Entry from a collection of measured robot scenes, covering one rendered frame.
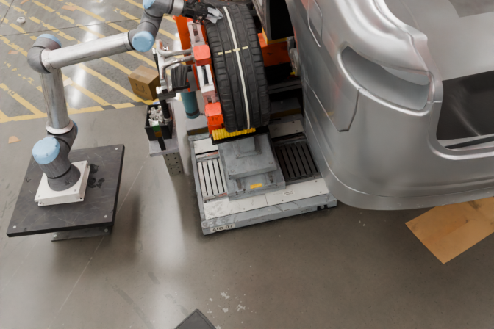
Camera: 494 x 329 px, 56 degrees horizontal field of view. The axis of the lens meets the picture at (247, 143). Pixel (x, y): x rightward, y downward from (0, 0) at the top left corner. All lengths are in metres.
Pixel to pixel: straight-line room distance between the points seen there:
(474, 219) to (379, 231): 0.55
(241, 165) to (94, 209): 0.90
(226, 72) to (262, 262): 1.13
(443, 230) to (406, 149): 1.39
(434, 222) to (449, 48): 1.02
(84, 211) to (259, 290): 1.09
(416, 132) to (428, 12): 1.19
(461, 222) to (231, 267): 1.36
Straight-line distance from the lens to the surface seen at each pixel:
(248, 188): 2.85
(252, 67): 2.22
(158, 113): 2.80
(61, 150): 2.79
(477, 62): 2.56
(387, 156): 1.64
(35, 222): 2.92
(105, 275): 2.91
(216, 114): 2.24
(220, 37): 2.27
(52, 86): 2.64
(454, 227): 2.98
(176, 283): 2.76
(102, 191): 2.87
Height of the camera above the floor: 2.40
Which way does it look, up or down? 47 degrees down
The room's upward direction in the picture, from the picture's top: 8 degrees counter-clockwise
